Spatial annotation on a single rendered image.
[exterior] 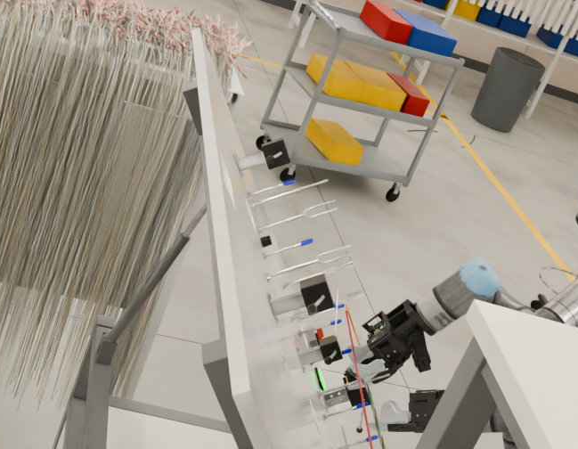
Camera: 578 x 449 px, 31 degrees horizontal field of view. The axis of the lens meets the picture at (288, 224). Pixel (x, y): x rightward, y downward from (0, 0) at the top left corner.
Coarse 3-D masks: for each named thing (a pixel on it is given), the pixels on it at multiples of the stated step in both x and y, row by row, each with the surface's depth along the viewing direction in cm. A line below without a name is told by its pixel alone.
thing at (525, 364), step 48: (480, 336) 88; (528, 336) 89; (576, 336) 92; (480, 384) 90; (528, 384) 81; (576, 384) 84; (432, 432) 94; (480, 432) 93; (528, 432) 77; (576, 432) 77
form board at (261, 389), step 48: (240, 144) 212; (240, 192) 168; (240, 240) 140; (240, 288) 119; (288, 288) 214; (240, 336) 106; (288, 336) 170; (240, 384) 99; (288, 384) 140; (288, 432) 120; (336, 432) 219
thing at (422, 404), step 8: (416, 392) 218; (424, 392) 211; (432, 392) 211; (440, 392) 213; (416, 400) 213; (424, 400) 212; (432, 400) 211; (416, 408) 212; (424, 408) 211; (432, 408) 210; (416, 416) 212; (424, 416) 211; (424, 424) 211; (416, 432) 211
